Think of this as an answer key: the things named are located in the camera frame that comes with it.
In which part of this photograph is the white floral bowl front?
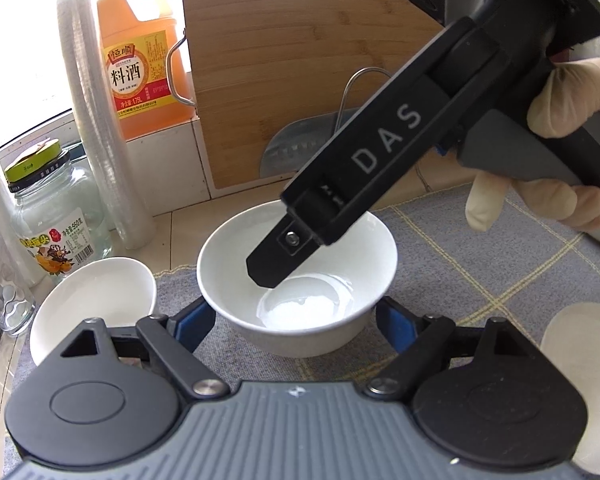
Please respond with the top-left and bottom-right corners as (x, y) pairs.
(541, 302), (600, 476)

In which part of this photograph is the white floral bowl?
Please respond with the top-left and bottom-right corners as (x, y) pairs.
(541, 302), (600, 476)
(29, 257), (157, 364)

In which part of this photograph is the right gloved hand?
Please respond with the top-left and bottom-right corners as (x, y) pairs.
(464, 54), (600, 233)

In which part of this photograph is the white floral bowl left back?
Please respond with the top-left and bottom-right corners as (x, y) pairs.
(29, 257), (157, 364)

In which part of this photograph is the clear plastic cup stack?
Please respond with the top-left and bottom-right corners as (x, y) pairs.
(57, 0), (156, 250)

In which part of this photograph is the grey checked dish mat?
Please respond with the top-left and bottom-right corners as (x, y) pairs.
(0, 181), (600, 480)

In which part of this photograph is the bamboo cutting board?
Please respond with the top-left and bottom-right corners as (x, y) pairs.
(183, 0), (441, 196)

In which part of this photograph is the glass jar green lid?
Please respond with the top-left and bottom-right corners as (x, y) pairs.
(4, 139), (112, 283)

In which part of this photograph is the clear glass mug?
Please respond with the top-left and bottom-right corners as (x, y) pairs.
(0, 233), (35, 337)

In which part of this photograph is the orange cooking wine jug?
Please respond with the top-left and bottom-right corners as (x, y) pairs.
(97, 0), (194, 140)

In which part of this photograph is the kitchen knife black handle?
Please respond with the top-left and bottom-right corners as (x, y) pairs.
(259, 107), (358, 178)

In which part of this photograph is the metal wire rack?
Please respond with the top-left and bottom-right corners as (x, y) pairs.
(332, 66), (392, 134)

